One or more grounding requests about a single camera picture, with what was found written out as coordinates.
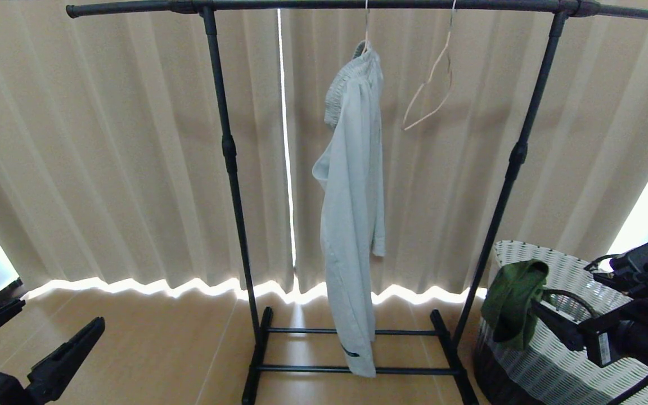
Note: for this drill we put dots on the green garment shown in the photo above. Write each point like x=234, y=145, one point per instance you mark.
x=515, y=292

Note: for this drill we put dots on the white laundry basket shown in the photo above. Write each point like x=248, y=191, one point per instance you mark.
x=526, y=365

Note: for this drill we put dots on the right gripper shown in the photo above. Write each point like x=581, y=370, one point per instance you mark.
x=639, y=334

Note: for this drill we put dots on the beige curtain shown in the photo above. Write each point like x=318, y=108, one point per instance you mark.
x=104, y=169

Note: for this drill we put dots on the black clothes rack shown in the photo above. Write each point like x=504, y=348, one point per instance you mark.
x=301, y=4

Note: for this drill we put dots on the pink clothes hanger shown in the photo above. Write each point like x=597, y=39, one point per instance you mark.
x=367, y=22
x=435, y=66

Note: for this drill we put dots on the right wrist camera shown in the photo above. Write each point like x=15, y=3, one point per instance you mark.
x=644, y=264

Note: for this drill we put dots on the pale grey shorts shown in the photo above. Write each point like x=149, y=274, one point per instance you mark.
x=352, y=225

